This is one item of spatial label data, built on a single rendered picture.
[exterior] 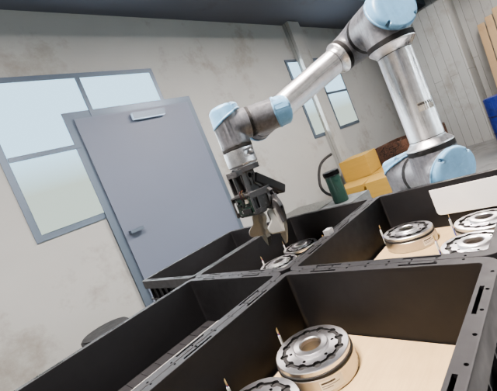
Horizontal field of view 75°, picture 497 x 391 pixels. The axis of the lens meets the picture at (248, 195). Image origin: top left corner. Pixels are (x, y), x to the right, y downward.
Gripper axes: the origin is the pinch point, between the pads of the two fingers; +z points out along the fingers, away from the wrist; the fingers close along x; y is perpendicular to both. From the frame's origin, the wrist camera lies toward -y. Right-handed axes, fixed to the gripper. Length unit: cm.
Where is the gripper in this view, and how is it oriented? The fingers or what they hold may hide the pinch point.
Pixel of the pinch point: (277, 238)
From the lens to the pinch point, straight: 83.1
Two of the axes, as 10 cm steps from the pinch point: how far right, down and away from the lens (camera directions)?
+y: -6.6, 3.1, -6.9
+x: 6.6, -2.0, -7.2
